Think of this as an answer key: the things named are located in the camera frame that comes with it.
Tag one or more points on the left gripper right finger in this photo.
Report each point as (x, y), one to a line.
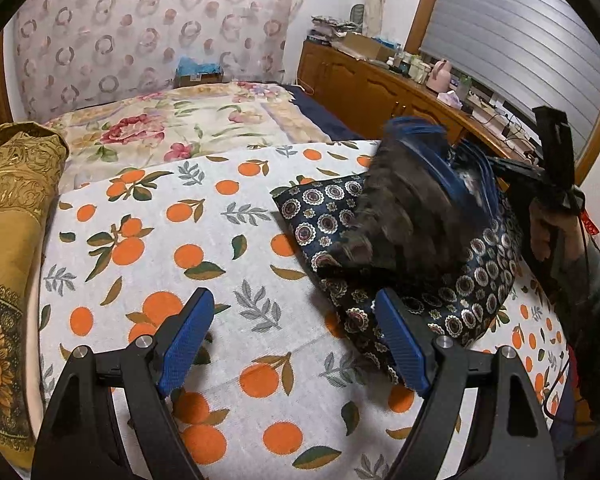
(508, 437)

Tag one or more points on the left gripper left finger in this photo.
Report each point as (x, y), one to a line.
(80, 436)

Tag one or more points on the navy patterned satin garment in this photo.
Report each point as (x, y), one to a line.
(426, 220)

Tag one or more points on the person's right hand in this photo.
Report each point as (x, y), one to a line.
(551, 231)

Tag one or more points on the pink tissue pack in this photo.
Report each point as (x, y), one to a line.
(450, 99)

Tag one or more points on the pink kettle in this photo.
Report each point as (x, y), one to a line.
(439, 79)

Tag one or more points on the grey window blind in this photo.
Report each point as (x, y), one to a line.
(530, 52)

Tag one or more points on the wooden sideboard cabinet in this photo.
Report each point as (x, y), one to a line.
(364, 97)

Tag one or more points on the orange fruit print sheet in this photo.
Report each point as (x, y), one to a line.
(277, 391)

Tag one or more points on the cardboard box on cabinet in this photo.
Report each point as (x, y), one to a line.
(366, 48)

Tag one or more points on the navy blue blanket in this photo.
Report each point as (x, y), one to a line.
(325, 120)

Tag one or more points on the stack of folded cloths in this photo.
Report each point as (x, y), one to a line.
(325, 30)

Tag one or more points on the gold embroidered bolster pillow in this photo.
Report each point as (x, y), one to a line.
(32, 158)

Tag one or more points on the floral quilt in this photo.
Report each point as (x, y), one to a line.
(178, 124)

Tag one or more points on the blue item box behind bed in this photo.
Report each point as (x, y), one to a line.
(190, 73)

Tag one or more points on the circle pattern sheer curtain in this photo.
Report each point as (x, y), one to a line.
(72, 54)

